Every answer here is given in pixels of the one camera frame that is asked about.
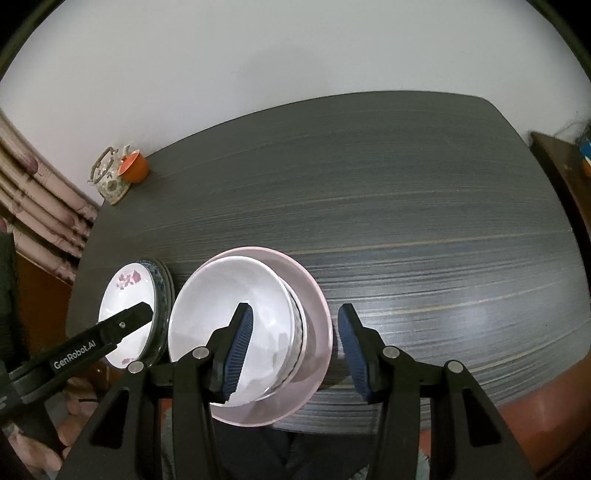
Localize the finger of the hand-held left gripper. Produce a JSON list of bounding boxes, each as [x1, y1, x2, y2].
[[98, 302, 154, 354]]

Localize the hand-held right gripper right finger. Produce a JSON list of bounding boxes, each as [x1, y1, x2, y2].
[[337, 303, 539, 480]]

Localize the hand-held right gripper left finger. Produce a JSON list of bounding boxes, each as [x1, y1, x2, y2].
[[55, 302, 254, 480]]

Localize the white rose print plate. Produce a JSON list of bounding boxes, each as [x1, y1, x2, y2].
[[98, 261, 158, 368]]

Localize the plain pink bowl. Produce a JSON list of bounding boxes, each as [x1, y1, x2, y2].
[[178, 247, 333, 428]]

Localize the small blue floral plate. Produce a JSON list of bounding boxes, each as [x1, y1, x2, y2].
[[139, 258, 168, 365]]

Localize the large blue floral plate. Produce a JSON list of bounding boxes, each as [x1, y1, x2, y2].
[[143, 257, 176, 363]]

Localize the white dog print bowl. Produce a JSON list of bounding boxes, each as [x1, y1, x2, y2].
[[167, 257, 298, 408]]

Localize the pink cloth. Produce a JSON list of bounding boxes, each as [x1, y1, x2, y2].
[[9, 364, 109, 472]]

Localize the brown wooden cabinet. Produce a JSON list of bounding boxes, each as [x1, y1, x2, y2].
[[14, 249, 79, 356]]

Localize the person's dark trousers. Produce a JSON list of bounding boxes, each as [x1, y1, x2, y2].
[[210, 413, 384, 480]]

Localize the floral ceramic teapot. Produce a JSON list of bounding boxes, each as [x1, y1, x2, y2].
[[89, 144, 132, 206]]

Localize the pink patterned curtain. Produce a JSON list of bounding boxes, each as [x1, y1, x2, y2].
[[0, 108, 100, 287]]

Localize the orange lidded cup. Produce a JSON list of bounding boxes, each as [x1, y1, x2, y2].
[[115, 150, 151, 184]]

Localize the dark wooden side table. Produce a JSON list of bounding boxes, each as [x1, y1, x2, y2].
[[529, 131, 591, 241]]

